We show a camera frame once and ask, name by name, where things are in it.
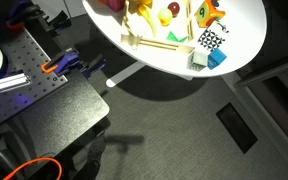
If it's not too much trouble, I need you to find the white grey block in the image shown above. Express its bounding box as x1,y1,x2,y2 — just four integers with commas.
185,49,209,73

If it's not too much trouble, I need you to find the green block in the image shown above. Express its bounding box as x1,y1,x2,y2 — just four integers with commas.
166,30,189,44

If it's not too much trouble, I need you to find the blue block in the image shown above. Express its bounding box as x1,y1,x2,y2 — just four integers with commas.
206,47,228,71

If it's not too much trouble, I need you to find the black white triangle plush cube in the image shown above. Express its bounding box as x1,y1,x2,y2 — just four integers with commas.
197,22,231,52

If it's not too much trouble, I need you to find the pink block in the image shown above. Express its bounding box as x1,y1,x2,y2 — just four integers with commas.
106,0,127,13

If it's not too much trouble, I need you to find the orange number nine plush cube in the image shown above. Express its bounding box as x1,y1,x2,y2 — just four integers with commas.
194,0,227,29

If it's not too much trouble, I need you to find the wooden slatted tray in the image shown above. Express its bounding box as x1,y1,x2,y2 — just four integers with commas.
119,0,197,57

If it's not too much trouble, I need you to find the dark purple spring clamp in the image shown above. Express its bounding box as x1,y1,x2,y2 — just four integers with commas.
80,52,108,80

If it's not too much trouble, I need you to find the yellow toy banana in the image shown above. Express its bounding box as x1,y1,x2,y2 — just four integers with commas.
135,3,162,38

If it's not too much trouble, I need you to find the toy orange fruit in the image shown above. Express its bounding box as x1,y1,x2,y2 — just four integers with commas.
157,8,174,27

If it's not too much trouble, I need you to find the black robot stand top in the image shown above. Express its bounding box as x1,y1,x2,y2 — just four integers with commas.
0,68,111,168

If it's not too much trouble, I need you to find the dark red toy plum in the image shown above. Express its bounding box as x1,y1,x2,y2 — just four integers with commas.
167,1,182,19

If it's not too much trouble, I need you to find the black floor outlet cover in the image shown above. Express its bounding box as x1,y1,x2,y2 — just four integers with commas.
215,102,259,155

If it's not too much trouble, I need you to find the black spring clamp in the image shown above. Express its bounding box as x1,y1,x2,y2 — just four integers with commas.
46,9,74,30

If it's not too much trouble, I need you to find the perforated metal breadboard plate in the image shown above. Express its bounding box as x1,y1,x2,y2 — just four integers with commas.
0,26,69,133

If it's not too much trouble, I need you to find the aluminium extrusion bar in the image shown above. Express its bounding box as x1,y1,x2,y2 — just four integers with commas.
0,72,32,98

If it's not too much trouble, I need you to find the white table pedestal base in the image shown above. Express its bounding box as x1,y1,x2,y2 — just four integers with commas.
105,60,195,89

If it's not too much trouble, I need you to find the purple clamp with orange handle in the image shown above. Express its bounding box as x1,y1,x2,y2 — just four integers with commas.
5,0,46,32
40,49,82,78

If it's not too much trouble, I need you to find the orange cable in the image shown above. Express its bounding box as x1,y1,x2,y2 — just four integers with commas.
2,156,64,180

